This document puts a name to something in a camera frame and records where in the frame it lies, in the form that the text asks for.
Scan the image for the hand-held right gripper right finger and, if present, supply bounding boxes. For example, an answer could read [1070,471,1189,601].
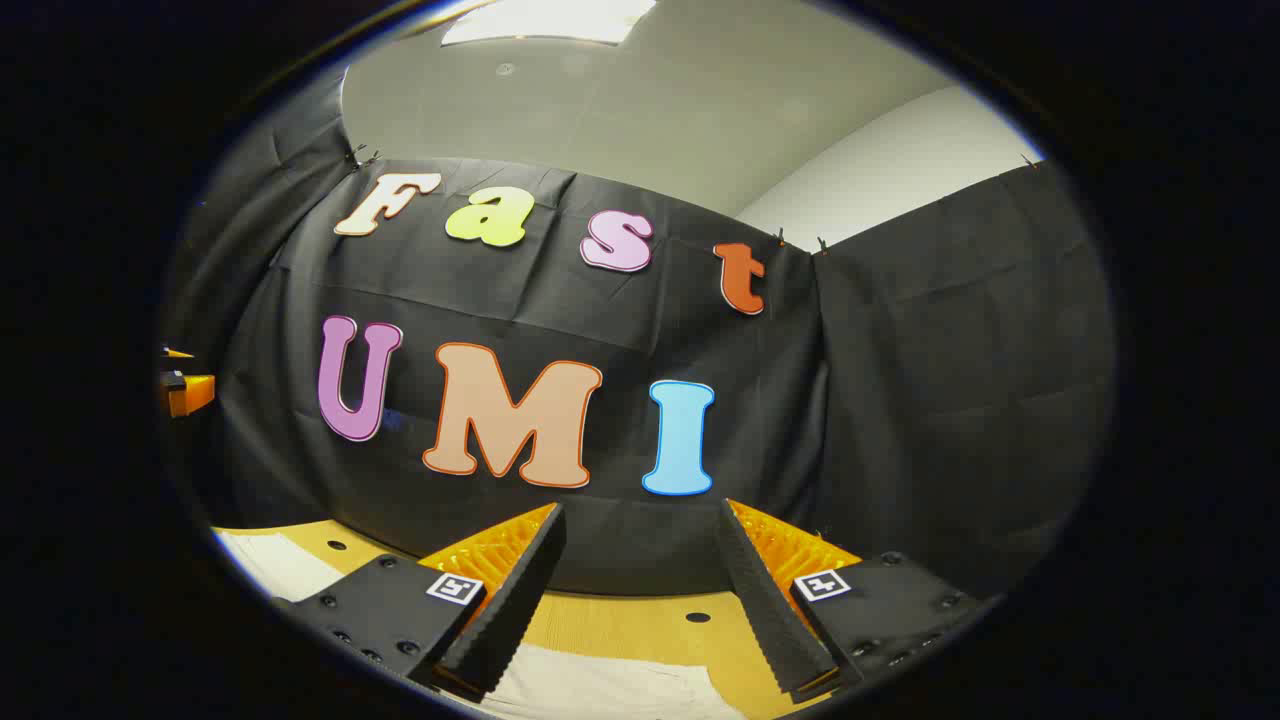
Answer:
[718,498,986,703]

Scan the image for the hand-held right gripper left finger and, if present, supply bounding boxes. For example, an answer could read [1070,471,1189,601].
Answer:
[272,503,567,701]

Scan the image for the white jeans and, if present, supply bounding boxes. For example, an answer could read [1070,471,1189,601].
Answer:
[215,530,746,720]

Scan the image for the black backdrop cloth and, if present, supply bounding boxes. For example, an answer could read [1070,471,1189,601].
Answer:
[165,65,1116,601]

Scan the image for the ceiling light panel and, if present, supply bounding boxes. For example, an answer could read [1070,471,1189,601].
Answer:
[440,0,656,47]

